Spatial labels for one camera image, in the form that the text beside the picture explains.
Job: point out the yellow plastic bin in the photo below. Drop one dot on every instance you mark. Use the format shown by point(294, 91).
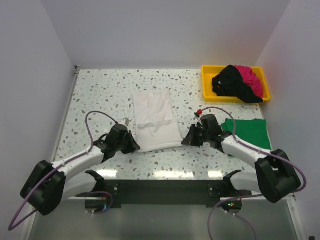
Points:
point(208, 72)

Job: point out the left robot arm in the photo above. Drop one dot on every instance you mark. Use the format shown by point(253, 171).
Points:
point(51, 183)

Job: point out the white t shirt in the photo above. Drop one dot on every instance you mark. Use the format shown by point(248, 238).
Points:
point(156, 127)

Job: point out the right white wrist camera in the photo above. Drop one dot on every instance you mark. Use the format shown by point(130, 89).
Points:
point(198, 119)

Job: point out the folded green t shirt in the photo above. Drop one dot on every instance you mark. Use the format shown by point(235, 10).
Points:
point(254, 132)

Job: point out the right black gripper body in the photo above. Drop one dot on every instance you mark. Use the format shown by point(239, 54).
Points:
point(198, 135)

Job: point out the black t shirt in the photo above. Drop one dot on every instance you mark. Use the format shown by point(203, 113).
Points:
point(229, 83)

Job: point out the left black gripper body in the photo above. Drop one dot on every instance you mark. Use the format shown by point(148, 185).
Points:
point(126, 145)

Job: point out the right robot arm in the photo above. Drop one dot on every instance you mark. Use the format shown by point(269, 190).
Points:
point(274, 176)

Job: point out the pink t shirt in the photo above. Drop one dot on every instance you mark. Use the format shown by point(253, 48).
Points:
point(251, 79)

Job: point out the aluminium frame rail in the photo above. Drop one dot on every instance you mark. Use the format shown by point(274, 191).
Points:
point(102, 96)

